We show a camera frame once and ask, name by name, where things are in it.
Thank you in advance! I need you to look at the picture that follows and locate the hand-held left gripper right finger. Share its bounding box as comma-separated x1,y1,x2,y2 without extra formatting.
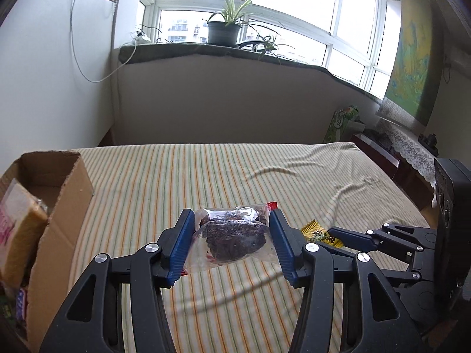
268,209,422,353

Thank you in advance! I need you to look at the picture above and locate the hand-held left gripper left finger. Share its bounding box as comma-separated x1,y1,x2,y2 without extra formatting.
39,208,195,353

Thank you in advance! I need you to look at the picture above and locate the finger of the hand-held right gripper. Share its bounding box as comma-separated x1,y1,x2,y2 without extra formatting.
322,246,438,324
327,222,437,254

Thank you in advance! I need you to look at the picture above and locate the yellow candy packet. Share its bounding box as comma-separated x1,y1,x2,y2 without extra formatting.
301,220,344,248

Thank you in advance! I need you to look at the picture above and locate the clear packet of dark dried fruit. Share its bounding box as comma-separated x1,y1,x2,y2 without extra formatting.
180,202,280,276

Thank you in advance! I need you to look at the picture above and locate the cardboard box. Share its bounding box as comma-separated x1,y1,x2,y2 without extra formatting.
0,150,94,353

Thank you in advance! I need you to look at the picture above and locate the pink print bread packet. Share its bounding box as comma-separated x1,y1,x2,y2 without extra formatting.
0,179,49,291

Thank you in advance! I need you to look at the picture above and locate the brown chocolate bar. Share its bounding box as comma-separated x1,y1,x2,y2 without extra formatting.
14,287,29,322

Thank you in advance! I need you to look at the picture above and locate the striped bed sheet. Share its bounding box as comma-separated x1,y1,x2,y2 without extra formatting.
64,140,433,353

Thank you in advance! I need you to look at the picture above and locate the dark red wooden cabinet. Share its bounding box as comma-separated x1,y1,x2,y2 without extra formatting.
349,132,435,210

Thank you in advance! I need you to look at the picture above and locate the white lace cloth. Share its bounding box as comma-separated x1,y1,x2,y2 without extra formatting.
381,118,442,192

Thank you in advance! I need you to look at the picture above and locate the green printed bag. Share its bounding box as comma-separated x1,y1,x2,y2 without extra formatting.
324,105,363,144

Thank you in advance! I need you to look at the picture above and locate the potted spider plant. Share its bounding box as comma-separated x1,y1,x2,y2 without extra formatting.
202,0,295,63

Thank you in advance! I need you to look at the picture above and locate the small black camera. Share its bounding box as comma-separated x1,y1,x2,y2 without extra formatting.
419,133,439,152

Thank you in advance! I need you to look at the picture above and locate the white cable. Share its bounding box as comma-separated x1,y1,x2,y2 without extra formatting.
70,0,138,82

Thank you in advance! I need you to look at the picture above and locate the green yellow wall poster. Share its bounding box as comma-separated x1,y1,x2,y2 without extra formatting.
375,0,444,127

